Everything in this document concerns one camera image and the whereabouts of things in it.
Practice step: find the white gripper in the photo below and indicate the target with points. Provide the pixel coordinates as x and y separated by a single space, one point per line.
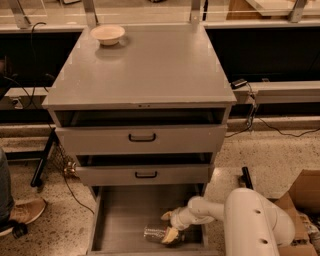
177 217

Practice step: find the clear plastic water bottle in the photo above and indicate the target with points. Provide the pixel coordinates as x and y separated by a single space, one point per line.
155 233

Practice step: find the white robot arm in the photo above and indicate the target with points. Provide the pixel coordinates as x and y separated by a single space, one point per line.
253 225

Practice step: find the grey bottom drawer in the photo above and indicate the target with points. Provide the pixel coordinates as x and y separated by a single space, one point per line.
123 212

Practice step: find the grey drawer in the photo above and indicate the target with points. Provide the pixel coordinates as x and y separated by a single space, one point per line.
125 172
123 212
112 132

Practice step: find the grey middle drawer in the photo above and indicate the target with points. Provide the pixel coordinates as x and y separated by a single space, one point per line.
125 172

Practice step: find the grey top drawer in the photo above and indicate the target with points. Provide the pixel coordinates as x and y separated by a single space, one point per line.
112 132

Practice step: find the grey drawer cabinet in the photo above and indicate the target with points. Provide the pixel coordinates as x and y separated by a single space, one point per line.
152 67

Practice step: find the black metal leg right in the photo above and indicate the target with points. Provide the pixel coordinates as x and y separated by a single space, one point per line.
247 178

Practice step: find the black metal leg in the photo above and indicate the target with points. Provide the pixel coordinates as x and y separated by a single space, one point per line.
247 178
36 180

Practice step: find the brown cardboard box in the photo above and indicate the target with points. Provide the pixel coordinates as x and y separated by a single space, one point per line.
302 202

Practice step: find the black metal leg left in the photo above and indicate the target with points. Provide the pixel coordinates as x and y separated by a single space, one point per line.
36 180

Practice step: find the tan shoe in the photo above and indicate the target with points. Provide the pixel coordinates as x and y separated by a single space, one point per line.
20 216

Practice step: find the black power adapter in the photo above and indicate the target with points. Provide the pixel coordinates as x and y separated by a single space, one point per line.
238 84

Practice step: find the blue jeans leg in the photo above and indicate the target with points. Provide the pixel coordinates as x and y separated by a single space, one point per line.
6 199

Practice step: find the white bowl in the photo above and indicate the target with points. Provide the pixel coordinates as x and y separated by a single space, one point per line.
107 35

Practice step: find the black middle drawer handle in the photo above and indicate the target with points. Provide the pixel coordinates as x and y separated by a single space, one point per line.
150 175

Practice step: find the black drawer handle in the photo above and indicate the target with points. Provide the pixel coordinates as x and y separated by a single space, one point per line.
142 138
150 175

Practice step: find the black top drawer handle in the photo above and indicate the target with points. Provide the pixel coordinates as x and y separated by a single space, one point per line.
142 138

